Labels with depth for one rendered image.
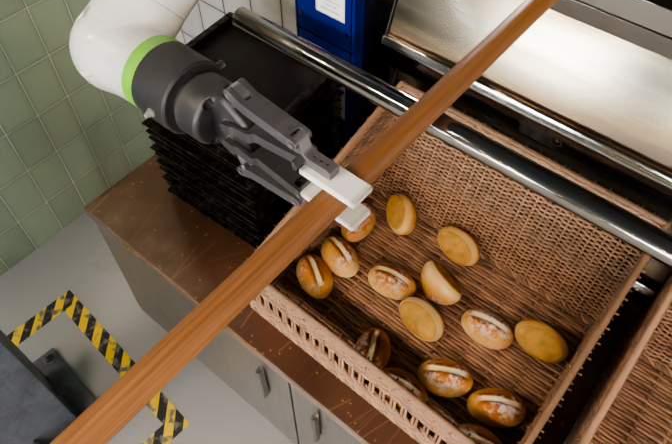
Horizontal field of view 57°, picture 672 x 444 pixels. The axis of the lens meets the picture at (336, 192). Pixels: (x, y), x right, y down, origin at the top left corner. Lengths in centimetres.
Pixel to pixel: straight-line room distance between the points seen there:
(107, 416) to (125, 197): 98
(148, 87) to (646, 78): 72
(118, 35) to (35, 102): 117
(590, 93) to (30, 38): 137
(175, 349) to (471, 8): 80
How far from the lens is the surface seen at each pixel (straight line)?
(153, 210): 143
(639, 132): 108
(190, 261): 133
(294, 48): 82
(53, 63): 189
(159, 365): 53
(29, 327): 207
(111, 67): 75
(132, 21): 76
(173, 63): 70
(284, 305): 110
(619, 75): 106
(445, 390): 114
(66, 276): 212
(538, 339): 120
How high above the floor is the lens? 168
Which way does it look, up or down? 52 degrees down
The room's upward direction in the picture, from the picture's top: straight up
